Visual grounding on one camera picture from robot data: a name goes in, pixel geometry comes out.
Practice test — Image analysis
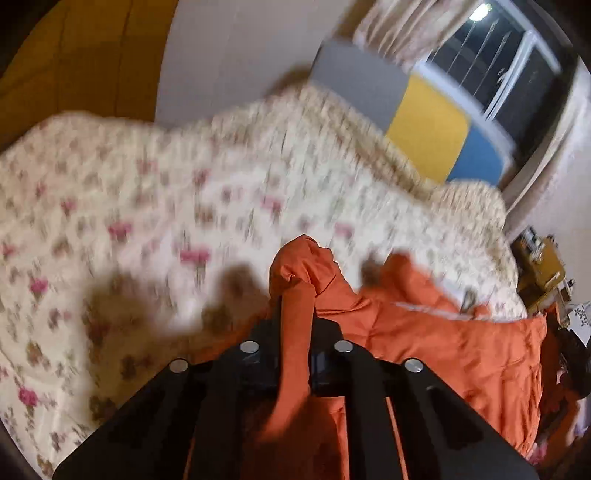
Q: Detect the floral quilted comforter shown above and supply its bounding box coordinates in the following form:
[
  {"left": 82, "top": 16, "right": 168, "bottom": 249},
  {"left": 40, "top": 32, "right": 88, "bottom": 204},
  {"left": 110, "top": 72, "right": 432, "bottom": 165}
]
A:
[{"left": 1, "top": 85, "right": 525, "bottom": 479}]

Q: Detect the patterned curtain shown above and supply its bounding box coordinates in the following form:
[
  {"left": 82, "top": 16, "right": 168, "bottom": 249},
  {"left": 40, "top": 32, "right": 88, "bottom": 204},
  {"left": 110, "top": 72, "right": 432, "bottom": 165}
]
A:
[
  {"left": 502, "top": 60, "right": 590, "bottom": 239},
  {"left": 353, "top": 0, "right": 481, "bottom": 70}
]

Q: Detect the white framed window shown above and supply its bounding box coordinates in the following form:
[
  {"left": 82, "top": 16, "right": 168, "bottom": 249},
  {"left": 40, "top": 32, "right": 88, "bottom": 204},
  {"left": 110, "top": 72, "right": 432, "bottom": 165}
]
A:
[{"left": 414, "top": 1, "right": 574, "bottom": 163}]

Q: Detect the wooden wardrobe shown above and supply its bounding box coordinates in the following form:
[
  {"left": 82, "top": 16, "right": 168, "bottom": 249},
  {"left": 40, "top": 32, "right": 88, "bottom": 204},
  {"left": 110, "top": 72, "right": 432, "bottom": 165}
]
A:
[{"left": 1, "top": 1, "right": 177, "bottom": 148}]

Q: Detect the right patterned curtain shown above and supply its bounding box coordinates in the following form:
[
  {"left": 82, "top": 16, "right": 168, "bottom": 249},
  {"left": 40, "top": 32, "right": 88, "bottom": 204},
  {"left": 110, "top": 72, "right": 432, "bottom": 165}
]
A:
[{"left": 502, "top": 60, "right": 590, "bottom": 239}]

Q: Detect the wooden desk with clutter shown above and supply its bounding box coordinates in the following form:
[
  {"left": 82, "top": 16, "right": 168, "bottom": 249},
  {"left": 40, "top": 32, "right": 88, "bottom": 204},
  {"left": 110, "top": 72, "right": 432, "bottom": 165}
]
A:
[{"left": 511, "top": 226, "right": 574, "bottom": 315}]

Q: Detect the orange puffer jacket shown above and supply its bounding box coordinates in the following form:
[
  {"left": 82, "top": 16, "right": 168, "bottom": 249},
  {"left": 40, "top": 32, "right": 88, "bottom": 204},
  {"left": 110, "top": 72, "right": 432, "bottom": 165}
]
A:
[{"left": 181, "top": 233, "right": 583, "bottom": 480}]

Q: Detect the grey yellow blue headboard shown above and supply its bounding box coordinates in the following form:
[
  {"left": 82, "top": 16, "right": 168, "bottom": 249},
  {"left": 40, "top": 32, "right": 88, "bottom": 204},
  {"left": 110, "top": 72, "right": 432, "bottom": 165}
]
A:
[{"left": 311, "top": 39, "right": 504, "bottom": 185}]

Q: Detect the left patterned curtain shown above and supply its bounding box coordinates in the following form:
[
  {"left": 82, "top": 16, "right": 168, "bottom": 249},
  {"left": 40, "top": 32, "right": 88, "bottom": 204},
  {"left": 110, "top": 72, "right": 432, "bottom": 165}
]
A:
[{"left": 353, "top": 0, "right": 481, "bottom": 70}]

